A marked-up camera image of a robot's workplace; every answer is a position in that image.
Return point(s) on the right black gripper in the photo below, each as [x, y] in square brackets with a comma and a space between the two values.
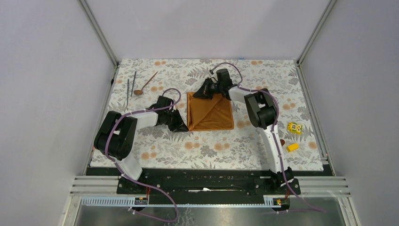
[203, 92]

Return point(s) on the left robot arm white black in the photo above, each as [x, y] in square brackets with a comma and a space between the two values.
[116, 135]

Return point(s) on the floral patterned table mat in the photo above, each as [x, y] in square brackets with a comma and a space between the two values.
[220, 134]

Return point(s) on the aluminium frame post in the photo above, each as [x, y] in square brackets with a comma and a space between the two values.
[328, 9]
[84, 4]

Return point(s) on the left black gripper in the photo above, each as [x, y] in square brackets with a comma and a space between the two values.
[182, 127]

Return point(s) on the dark teal chopstick left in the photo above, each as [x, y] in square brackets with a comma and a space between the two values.
[127, 93]

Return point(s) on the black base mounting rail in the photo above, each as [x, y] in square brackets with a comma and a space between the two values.
[209, 186]

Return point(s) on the brown wooden spoon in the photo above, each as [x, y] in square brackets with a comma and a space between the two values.
[139, 92]

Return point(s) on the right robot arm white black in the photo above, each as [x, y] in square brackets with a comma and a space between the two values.
[263, 112]

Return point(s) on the orange cloth napkin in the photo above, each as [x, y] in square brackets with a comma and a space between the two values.
[209, 114]

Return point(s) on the left aluminium frame post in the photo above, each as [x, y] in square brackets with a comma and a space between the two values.
[84, 4]

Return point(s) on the yellow numbered die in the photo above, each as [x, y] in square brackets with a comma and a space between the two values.
[294, 127]

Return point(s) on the dark teal chopstick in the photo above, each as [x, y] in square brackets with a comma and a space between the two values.
[127, 93]
[133, 84]

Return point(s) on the dark teal chopstick right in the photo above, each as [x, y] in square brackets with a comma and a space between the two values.
[133, 84]

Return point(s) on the right aluminium frame post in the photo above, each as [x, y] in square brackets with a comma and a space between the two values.
[328, 9]

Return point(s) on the yellow cube block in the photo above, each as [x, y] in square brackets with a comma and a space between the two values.
[292, 147]

